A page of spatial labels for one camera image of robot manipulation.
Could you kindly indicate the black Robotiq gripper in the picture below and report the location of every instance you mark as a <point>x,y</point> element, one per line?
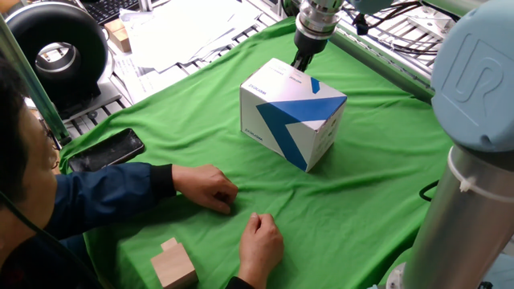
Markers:
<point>309,44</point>

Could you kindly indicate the white blue cardboard box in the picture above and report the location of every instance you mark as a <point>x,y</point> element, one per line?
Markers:
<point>289,116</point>

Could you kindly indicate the left forearm blue sleeve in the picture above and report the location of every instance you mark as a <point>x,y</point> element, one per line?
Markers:
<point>108,192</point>

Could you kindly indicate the right forearm blue sleeve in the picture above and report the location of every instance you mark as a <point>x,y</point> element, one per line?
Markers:
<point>239,284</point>

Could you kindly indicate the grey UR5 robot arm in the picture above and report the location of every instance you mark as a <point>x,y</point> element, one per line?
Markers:
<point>462,221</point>

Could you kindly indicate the person's left hand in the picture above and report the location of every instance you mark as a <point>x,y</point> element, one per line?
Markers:
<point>205,186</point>

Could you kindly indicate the person's right hand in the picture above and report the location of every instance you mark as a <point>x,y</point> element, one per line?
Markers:
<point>261,249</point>

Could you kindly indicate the white paper stack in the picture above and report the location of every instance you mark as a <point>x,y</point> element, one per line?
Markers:
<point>180,32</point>

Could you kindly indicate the perforated metal plate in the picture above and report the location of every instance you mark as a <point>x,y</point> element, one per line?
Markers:
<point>431,26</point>

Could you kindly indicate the green cloth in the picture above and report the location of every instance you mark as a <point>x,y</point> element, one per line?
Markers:
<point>341,208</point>

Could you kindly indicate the small wooden block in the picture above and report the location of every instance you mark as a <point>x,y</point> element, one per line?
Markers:
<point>121,40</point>
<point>114,25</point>

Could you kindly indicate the black keyboard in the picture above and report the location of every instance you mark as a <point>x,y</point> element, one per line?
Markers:
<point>108,8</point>

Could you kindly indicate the black smartphone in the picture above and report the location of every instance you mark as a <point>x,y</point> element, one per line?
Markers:
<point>106,150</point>

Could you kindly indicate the stepped wooden block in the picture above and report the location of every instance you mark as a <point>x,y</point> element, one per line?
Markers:
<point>174,267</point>

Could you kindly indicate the person's head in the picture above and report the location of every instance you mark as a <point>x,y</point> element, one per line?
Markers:
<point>24,168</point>

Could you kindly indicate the person's torso blue jacket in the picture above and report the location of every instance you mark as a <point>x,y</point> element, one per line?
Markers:
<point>40,265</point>

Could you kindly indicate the aluminium frame rail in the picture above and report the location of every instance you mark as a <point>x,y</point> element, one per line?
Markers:
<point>381,60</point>

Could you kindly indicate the aluminium frame post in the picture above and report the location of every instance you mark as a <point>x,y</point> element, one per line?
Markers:
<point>36,84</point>

